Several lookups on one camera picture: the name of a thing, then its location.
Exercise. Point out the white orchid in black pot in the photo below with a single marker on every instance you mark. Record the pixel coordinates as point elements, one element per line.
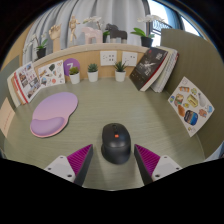
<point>93,20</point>
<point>146,41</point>
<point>41,52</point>

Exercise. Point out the white wall socket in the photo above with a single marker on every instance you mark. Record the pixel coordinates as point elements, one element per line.
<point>108,58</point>
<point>129,58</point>

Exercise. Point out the purple mouse pad with wrist rest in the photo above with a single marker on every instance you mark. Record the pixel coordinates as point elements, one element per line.
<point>53,111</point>

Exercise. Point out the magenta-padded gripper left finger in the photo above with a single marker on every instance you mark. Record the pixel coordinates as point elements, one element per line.
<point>79,159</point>

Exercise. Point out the grey curtain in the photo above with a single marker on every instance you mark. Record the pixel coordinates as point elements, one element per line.
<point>116,13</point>

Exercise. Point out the pale leaning books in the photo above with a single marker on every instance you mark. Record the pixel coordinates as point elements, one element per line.
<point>12,88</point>

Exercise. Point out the beige booklet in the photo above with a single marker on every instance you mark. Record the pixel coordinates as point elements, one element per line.
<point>6,116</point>

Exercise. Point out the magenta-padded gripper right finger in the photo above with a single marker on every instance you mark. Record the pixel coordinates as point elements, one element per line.
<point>148,159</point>

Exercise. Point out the black computer mouse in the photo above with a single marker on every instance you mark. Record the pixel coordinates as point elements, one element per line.
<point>115,143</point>

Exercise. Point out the red-spined photo magazine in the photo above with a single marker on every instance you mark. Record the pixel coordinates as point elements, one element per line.
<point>28,81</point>

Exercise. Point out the white leaning books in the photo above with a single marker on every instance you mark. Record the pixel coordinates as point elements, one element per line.
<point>168,71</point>

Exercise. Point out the white food sticker sheet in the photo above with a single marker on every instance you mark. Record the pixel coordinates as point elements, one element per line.
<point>191,106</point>

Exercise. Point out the small succulent in white pot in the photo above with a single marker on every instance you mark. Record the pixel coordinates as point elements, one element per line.
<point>120,75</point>
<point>92,75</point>
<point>74,77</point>

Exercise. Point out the wide white sticker sheet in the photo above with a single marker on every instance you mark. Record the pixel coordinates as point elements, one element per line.
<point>51,74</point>

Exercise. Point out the wooden hand model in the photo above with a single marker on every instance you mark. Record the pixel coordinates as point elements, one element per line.
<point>55,35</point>

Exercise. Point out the black book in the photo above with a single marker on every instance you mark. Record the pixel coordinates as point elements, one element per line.
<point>148,68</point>

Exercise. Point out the dark horse figurine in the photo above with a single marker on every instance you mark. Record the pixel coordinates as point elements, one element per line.
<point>116,33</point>

